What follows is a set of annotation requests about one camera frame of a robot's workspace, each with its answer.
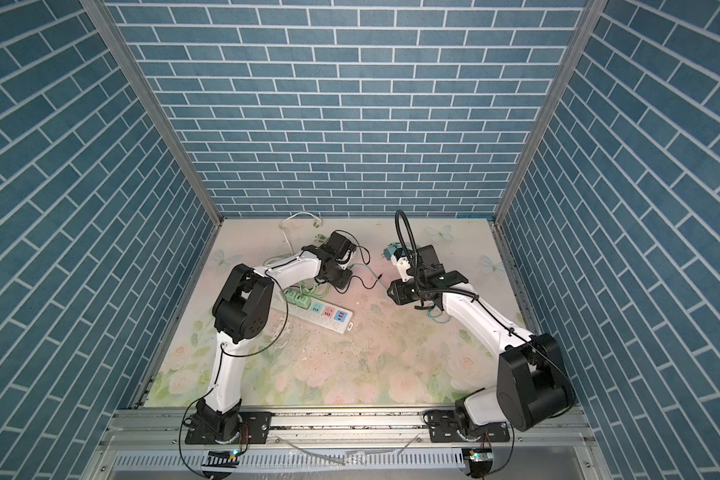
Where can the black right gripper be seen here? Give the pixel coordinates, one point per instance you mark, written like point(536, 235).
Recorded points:
point(399, 294)

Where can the white power strip cord plug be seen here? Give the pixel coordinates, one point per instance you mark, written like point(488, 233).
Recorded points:
point(317, 222)

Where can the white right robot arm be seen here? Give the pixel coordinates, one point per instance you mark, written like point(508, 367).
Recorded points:
point(532, 383)

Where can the white power strip colourful sockets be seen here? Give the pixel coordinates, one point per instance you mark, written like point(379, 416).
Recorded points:
point(320, 313)

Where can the light green charger with prongs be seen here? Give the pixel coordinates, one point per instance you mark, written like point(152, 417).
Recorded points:
point(291, 296)

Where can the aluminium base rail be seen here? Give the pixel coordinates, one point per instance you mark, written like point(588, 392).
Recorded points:
point(408, 442)

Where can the light green charger adapter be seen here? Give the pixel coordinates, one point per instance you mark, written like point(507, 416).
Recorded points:
point(302, 301)

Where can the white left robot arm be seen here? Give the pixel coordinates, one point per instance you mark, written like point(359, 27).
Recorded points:
point(241, 312)

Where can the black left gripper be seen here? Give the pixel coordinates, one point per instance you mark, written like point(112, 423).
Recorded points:
point(336, 276)

